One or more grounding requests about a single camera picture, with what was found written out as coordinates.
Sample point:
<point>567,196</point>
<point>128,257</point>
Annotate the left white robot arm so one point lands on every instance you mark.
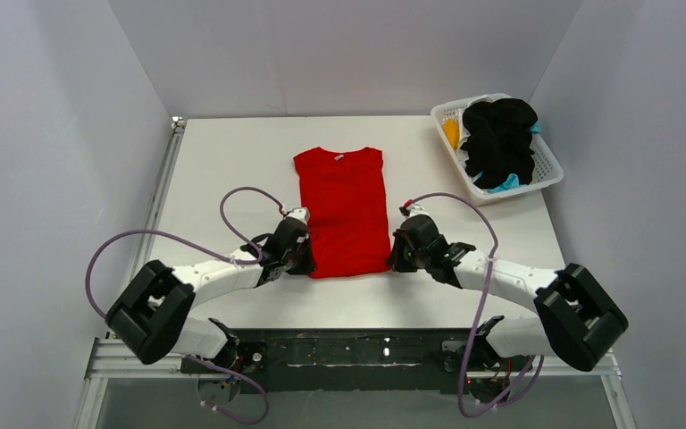
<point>152,314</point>

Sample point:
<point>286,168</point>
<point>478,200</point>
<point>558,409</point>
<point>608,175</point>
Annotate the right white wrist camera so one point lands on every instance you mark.
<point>410,209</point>

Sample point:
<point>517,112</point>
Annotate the black garment in basket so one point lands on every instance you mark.
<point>506,112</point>

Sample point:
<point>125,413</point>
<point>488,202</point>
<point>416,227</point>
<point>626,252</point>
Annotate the teal garment in basket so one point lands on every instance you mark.
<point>500,161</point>

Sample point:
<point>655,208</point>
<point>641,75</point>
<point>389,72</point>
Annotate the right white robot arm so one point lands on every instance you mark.
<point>572,316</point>

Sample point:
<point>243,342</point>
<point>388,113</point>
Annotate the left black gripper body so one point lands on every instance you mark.
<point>298,252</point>

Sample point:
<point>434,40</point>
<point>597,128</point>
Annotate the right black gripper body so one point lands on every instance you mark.
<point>400,249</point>

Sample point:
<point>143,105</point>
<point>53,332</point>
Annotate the aluminium frame rail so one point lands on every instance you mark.
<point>221,154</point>

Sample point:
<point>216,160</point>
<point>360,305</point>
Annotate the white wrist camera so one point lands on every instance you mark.
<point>302,214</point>
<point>410,209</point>

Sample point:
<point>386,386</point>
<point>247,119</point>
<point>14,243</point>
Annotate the yellow garment in basket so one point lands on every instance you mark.
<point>451,131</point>

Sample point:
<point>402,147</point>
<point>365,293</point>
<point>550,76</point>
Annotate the white plastic laundry basket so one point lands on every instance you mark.
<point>547,170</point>

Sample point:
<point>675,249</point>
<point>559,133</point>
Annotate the red t-shirt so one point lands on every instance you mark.
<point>347,202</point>

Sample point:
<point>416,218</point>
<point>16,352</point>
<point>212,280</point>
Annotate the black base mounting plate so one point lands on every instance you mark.
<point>352,360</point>

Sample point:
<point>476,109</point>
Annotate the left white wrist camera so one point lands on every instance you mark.
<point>302,214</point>

